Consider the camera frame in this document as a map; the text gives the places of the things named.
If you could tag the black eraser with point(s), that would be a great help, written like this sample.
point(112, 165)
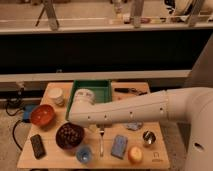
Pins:
point(37, 146)

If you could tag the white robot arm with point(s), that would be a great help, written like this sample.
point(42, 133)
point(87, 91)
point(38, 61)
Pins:
point(192, 105)

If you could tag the green plastic tray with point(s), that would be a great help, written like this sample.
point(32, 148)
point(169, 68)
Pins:
point(100, 88)

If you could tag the metal fork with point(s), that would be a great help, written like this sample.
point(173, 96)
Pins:
point(102, 131)

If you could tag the crumpled blue cloth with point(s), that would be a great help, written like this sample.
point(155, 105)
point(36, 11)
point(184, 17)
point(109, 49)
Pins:
point(134, 126)

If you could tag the white paper cup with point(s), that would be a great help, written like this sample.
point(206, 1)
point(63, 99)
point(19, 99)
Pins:
point(56, 95)

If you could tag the blue sponge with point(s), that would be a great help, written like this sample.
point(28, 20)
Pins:
point(119, 146)

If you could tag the dark bowl of nuts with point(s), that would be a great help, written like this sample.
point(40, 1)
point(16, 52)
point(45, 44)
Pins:
point(69, 136)

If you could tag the small metal cup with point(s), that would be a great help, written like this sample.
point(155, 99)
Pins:
point(149, 138)

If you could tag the orange bowl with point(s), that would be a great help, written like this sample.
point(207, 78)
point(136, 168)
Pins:
point(42, 115)

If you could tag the blue plastic cup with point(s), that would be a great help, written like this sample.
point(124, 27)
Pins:
point(84, 154)

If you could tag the yellow apple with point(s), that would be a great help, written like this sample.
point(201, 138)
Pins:
point(135, 155)

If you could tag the blue box on floor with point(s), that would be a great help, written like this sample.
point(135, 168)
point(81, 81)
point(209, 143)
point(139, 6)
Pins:
point(27, 111)

